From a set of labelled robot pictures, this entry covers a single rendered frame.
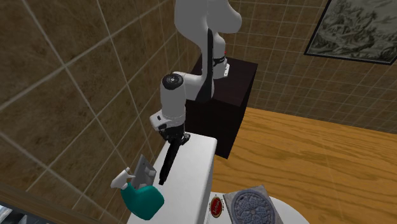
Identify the grey ornate patterned book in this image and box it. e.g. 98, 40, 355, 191
223, 185, 285, 224

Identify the teal spray bottle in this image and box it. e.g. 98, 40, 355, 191
110, 167, 165, 221

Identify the red oval tin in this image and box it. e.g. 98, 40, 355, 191
209, 194, 226, 219

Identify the black-framed grey wall picture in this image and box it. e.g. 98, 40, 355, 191
303, 0, 397, 66

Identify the dark robot stand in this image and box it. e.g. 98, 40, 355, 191
185, 57, 259, 160

